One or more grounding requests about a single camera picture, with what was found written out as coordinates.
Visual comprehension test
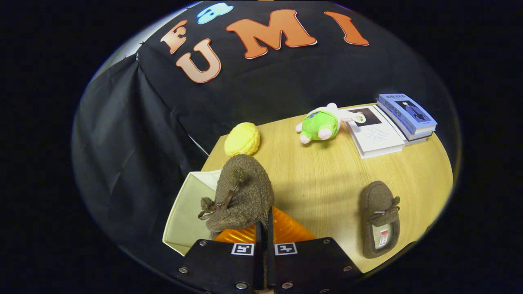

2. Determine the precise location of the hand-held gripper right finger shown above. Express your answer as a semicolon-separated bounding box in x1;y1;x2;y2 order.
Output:
268;206;364;294

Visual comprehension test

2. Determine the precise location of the blue book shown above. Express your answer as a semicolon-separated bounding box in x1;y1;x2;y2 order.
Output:
374;102;429;146
376;93;438;136

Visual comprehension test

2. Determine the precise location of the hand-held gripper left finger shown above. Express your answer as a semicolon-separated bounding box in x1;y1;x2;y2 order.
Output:
178;223;264;294

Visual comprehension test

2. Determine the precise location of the yellow plush ball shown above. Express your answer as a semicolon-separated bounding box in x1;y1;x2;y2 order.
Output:
224;122;261;157

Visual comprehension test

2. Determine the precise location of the white book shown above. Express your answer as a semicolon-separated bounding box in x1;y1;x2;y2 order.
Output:
345;104;407;159

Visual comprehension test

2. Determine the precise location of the brown fuzzy shoe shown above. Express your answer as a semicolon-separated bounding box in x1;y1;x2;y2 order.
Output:
197;154;275;239
359;180;401;259

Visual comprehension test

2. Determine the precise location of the green and pink plush toy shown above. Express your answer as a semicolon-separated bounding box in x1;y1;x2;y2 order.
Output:
295;102;366;144

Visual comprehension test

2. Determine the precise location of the black backdrop cloth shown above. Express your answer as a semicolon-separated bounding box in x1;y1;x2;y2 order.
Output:
72;0;462;262

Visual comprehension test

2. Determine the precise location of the beige fabric storage box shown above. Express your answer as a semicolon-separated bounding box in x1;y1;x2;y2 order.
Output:
162;169;223;257

